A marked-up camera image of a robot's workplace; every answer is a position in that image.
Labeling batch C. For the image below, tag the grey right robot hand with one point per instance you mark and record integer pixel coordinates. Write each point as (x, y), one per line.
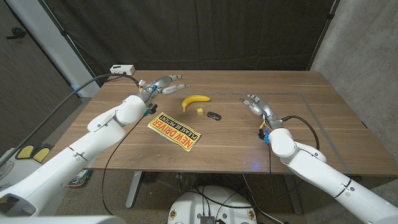
(264, 109)

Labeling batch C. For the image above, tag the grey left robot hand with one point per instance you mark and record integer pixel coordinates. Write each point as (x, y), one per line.
(158, 87)

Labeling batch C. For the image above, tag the yellow new driver bumper sticker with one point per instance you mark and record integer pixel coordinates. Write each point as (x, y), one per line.
(175, 132)

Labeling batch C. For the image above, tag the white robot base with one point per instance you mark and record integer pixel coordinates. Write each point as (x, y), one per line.
(189, 208)

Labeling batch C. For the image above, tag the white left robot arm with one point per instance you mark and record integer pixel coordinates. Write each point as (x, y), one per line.
(77, 155)

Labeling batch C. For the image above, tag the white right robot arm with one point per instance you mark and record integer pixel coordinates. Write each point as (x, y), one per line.
(323, 177)

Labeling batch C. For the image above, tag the yellow toy banana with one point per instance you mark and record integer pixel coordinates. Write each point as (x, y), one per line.
(196, 99)

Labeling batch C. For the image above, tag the small yellow block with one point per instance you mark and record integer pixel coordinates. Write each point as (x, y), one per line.
(200, 111)

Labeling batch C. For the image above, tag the white power box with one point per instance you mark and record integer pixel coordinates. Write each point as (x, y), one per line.
(121, 69)

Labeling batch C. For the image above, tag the black key fob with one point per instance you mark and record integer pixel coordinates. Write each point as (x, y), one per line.
(214, 116)

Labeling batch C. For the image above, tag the black backdrop curtain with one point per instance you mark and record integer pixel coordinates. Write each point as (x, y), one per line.
(202, 31)

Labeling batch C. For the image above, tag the grey table leg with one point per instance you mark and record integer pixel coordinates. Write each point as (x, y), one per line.
(133, 189)
(295, 199)

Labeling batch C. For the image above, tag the black backdrop stand pole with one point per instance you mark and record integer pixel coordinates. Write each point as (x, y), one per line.
(331, 15)
(63, 32)

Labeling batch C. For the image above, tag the teal orange floor object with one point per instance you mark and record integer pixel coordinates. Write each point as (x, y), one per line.
(79, 179)

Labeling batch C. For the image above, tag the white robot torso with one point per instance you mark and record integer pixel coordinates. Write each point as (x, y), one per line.
(77, 220)

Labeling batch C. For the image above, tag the white floor board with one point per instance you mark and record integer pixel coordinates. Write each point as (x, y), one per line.
(18, 174)

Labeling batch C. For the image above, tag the white door frame post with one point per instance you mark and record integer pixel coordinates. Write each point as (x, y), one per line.
(56, 46)

